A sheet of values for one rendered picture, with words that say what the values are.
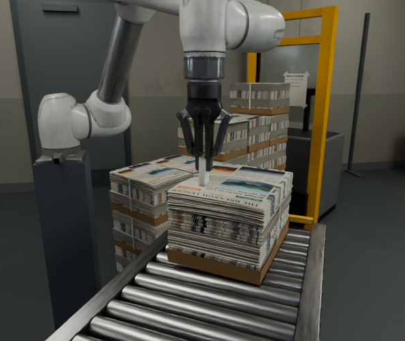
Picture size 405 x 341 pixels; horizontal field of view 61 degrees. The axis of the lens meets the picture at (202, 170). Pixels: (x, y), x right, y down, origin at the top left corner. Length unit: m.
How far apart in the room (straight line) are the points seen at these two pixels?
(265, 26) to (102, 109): 0.88
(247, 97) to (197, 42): 1.96
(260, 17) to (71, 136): 0.96
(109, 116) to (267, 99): 1.37
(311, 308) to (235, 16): 0.69
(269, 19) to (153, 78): 3.46
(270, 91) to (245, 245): 1.76
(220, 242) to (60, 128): 0.84
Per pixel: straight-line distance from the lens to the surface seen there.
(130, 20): 1.31
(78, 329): 0.89
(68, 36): 4.24
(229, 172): 1.16
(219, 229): 0.94
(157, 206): 1.75
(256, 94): 2.62
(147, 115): 4.25
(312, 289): 1.00
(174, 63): 4.27
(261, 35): 0.82
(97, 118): 1.53
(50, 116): 1.50
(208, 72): 0.72
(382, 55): 5.43
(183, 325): 0.86
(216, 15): 0.73
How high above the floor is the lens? 1.35
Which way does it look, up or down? 16 degrees down
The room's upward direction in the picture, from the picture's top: straight up
